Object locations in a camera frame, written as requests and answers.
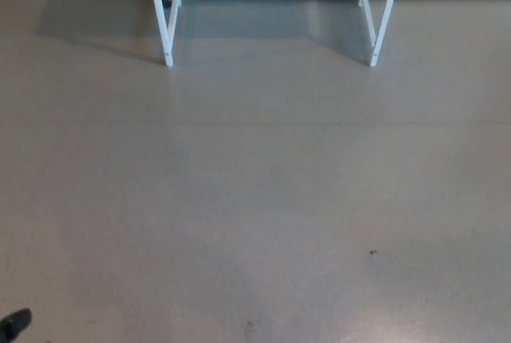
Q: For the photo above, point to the white desk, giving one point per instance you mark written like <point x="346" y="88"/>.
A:
<point x="159" y="12"/>

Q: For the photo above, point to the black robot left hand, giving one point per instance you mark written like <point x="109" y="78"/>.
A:
<point x="15" y="323"/>

